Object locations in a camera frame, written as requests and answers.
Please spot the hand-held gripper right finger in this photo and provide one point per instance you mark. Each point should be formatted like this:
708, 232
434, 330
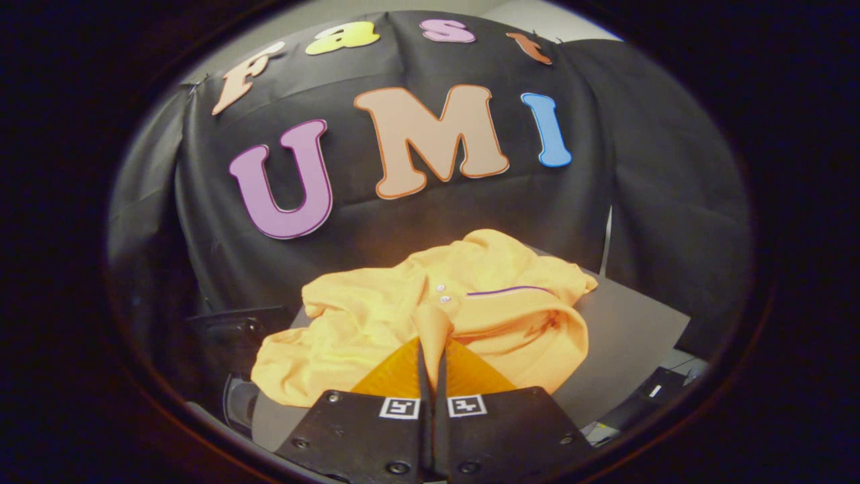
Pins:
510, 437

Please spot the orange polo shirt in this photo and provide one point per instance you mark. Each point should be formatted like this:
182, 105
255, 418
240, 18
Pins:
376, 316

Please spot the black backdrop cloth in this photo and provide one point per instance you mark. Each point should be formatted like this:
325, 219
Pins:
437, 222

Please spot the black box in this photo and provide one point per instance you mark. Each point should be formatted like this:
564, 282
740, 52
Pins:
638, 403

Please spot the white cabinet with grey frame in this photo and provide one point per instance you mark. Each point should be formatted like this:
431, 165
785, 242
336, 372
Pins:
625, 336

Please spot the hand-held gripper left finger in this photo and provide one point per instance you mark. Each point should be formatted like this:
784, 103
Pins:
363, 437

